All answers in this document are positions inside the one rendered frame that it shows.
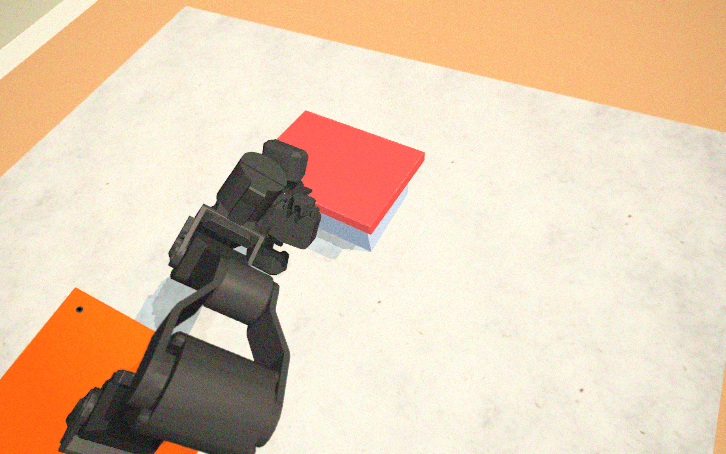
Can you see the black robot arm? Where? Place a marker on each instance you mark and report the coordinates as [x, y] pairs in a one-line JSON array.
[[187, 391]]

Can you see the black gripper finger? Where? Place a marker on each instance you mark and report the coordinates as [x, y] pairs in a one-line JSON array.
[[300, 188]]

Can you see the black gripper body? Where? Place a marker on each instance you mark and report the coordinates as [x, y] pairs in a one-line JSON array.
[[293, 162]]

